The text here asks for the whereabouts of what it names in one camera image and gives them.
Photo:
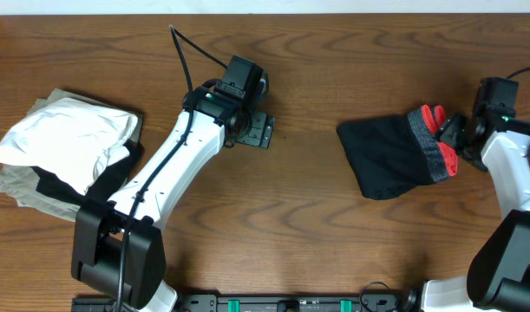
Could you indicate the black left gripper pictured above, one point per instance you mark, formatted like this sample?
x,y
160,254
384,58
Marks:
x,y
256,130

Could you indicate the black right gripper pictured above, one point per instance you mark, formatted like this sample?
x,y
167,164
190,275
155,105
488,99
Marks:
x,y
451,131

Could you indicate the black leggings with red waistband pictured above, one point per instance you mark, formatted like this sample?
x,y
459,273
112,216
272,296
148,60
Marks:
x,y
392,155

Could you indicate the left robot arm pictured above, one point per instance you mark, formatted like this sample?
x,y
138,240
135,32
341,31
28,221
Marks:
x,y
118,246

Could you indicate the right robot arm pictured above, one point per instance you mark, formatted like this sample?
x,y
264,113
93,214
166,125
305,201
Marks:
x,y
498,278

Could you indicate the black folded garment in pile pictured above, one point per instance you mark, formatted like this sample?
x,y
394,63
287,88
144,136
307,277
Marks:
x,y
109,182

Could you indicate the beige folded garment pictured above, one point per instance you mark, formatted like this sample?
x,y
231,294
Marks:
x,y
19,182

